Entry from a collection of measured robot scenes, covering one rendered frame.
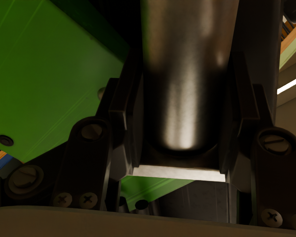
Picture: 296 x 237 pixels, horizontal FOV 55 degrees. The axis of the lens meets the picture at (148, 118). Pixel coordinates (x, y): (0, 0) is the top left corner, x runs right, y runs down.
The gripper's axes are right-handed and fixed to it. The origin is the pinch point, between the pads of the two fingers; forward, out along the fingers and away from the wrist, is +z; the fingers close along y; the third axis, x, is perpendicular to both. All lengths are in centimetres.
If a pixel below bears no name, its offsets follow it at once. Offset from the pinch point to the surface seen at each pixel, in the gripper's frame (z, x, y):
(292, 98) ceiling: 582, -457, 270
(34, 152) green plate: 2.8, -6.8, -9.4
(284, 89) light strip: 479, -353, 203
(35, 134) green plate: 2.8, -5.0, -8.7
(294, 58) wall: 785, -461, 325
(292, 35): 257, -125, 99
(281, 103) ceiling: 584, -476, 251
